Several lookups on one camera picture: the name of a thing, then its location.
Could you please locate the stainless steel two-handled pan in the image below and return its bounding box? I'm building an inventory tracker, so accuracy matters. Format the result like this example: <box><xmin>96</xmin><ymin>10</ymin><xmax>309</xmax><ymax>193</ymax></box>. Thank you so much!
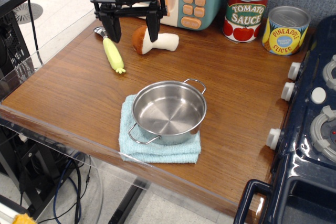
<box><xmin>128</xmin><ymin>79</ymin><xmax>207</xmax><ymax>145</ymax></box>

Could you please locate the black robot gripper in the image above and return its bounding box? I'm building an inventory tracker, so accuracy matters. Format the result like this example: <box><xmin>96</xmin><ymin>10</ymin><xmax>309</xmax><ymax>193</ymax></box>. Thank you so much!
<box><xmin>90</xmin><ymin>0</ymin><xmax>168</xmax><ymax>43</ymax></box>

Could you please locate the blue cable under table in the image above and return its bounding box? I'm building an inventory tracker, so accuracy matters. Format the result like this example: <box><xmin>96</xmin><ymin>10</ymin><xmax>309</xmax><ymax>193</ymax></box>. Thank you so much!
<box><xmin>52</xmin><ymin>153</ymin><xmax>82</xmax><ymax>224</ymax></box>

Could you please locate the pineapple slices can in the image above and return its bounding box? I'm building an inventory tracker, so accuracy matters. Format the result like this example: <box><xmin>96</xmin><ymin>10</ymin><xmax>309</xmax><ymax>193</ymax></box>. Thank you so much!
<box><xmin>262</xmin><ymin>6</ymin><xmax>311</xmax><ymax>56</ymax></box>

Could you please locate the clear acrylic table guard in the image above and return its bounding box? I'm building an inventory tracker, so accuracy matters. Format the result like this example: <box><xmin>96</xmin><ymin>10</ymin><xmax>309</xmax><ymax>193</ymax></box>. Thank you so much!
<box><xmin>1</xmin><ymin>12</ymin><xmax>237</xmax><ymax>212</ymax></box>

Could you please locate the spoon with yellow-green handle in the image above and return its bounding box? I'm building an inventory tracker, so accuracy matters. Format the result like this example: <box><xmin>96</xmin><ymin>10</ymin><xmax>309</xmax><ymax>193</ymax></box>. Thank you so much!
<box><xmin>93</xmin><ymin>26</ymin><xmax>126</xmax><ymax>74</ymax></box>

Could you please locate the light blue folded cloth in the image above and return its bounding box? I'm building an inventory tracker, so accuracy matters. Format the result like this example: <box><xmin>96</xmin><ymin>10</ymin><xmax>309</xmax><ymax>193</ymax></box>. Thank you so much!
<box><xmin>119</xmin><ymin>94</ymin><xmax>201</xmax><ymax>164</ymax></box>

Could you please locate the black computer tower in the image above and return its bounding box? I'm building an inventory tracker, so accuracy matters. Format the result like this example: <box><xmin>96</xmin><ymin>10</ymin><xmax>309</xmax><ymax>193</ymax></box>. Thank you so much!
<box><xmin>0</xmin><ymin>11</ymin><xmax>32</xmax><ymax>78</ymax></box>

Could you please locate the plush brown white mushroom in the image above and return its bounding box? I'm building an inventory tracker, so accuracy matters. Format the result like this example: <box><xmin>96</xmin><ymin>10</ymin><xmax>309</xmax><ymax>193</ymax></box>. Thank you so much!
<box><xmin>131</xmin><ymin>25</ymin><xmax>180</xmax><ymax>55</ymax></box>

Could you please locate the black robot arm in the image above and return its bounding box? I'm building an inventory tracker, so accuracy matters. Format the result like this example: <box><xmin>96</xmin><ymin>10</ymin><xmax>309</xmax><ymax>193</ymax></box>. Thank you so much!
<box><xmin>90</xmin><ymin>0</ymin><xmax>167</xmax><ymax>42</ymax></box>

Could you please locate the tomato sauce can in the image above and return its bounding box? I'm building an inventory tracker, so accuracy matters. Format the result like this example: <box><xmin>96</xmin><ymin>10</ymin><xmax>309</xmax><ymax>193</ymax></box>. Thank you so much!
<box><xmin>223</xmin><ymin>0</ymin><xmax>268</xmax><ymax>42</ymax></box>

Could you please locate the dark blue toy stove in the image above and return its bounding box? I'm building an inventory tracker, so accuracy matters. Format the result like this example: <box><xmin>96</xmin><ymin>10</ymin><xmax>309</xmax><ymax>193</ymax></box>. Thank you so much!
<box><xmin>234</xmin><ymin>16</ymin><xmax>335</xmax><ymax>223</ymax></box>

